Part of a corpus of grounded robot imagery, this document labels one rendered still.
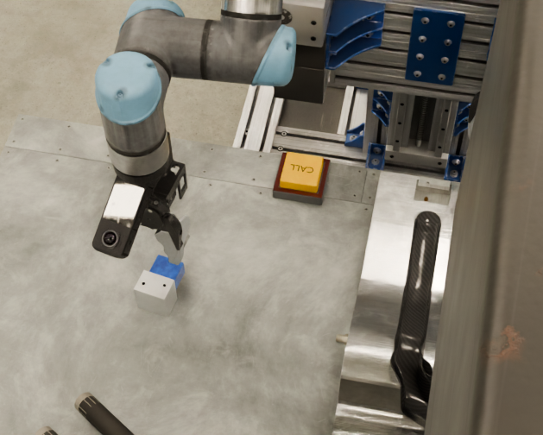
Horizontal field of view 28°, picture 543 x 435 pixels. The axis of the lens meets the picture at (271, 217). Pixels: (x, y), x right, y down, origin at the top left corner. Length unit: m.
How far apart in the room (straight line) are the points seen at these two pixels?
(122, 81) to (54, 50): 1.86
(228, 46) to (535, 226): 1.08
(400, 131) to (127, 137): 1.09
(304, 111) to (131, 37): 1.32
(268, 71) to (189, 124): 1.57
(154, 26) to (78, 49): 1.76
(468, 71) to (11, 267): 0.87
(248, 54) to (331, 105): 1.33
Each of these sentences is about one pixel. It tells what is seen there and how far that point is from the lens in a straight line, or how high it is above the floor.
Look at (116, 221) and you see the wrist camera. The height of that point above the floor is 1.07.
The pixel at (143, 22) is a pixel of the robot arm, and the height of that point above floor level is 1.26.
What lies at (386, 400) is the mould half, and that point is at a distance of 1.46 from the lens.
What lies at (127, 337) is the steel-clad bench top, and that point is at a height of 0.80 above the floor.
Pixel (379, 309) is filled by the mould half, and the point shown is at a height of 0.90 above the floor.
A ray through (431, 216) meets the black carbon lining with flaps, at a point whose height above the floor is 0.89.
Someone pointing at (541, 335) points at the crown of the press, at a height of 2.00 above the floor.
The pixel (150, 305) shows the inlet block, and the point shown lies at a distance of 1.61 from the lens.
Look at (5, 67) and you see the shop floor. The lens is 3.10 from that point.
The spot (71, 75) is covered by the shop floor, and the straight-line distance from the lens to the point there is 3.04.
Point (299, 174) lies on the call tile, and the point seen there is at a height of 0.84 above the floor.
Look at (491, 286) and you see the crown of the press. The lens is 0.24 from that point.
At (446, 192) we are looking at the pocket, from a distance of 1.67.
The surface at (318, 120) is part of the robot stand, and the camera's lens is 2.60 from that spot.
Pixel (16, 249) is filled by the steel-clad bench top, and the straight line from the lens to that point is 1.73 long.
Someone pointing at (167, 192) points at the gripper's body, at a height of 1.07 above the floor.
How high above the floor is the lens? 2.21
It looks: 55 degrees down
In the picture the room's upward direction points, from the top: 1 degrees counter-clockwise
